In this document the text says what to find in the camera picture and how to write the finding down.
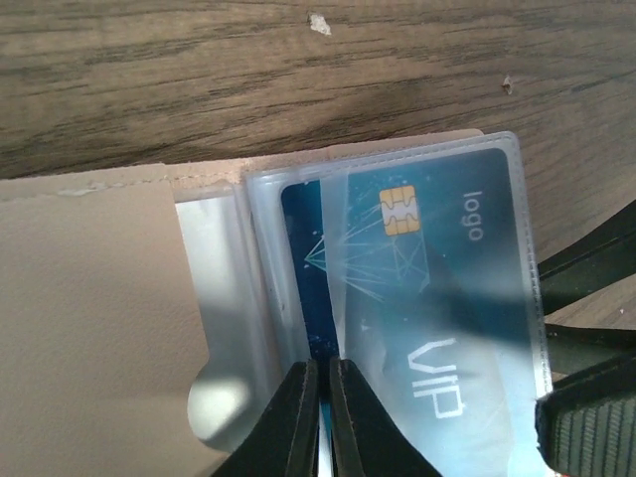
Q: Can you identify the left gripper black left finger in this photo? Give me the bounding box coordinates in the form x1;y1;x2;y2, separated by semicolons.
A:
213;360;319;477

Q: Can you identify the blue VIP card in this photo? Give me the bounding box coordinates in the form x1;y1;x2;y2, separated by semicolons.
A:
280;148;547;476

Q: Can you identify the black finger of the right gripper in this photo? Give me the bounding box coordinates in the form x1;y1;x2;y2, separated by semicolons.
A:
538;203;636;314
535;324;635;476

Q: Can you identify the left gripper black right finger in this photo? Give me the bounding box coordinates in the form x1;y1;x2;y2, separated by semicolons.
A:
329;358;440;477

